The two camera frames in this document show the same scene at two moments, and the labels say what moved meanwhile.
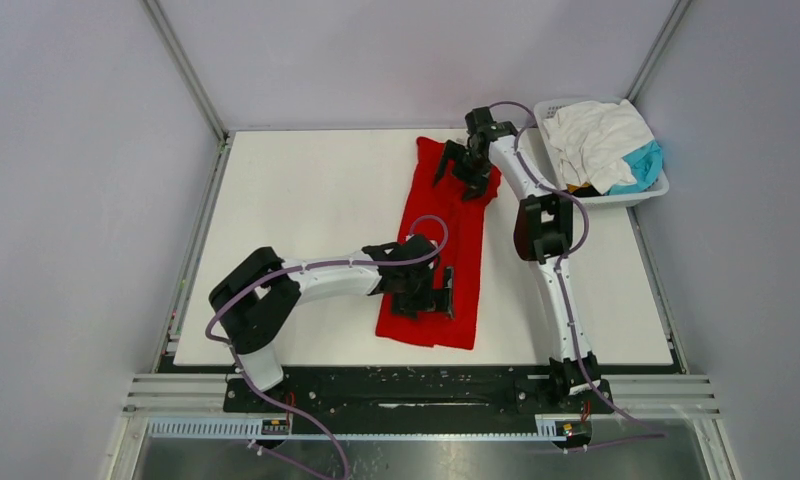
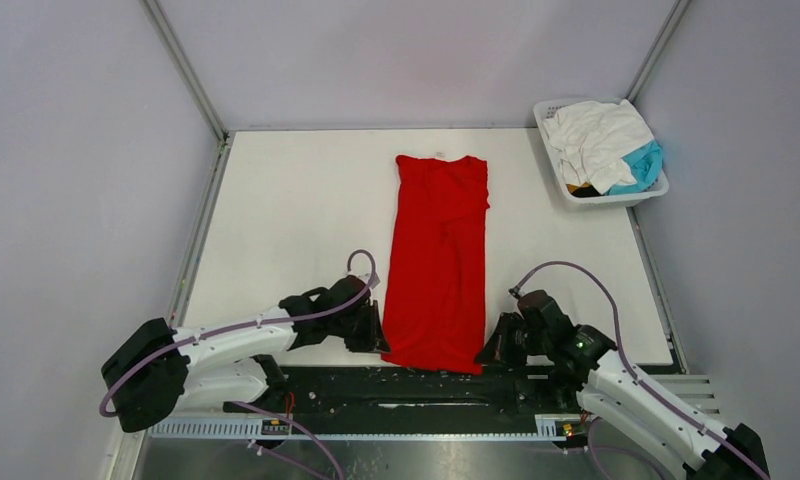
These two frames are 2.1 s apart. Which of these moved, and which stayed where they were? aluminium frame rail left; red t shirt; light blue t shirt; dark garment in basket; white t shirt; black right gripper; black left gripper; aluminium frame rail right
Moved: red t shirt; black left gripper; black right gripper
Stayed: white t shirt; light blue t shirt; aluminium frame rail right; aluminium frame rail left; dark garment in basket
